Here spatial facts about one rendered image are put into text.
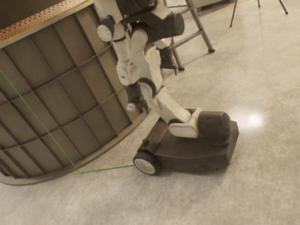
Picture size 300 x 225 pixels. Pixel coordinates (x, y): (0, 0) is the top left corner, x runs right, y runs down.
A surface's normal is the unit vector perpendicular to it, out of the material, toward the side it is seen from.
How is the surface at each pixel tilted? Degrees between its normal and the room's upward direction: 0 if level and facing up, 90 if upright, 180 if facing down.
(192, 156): 0
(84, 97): 90
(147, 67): 90
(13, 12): 62
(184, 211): 0
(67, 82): 90
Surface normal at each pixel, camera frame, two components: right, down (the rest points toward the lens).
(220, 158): -0.15, 0.58
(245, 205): -0.36, -0.79
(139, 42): -0.46, 0.62
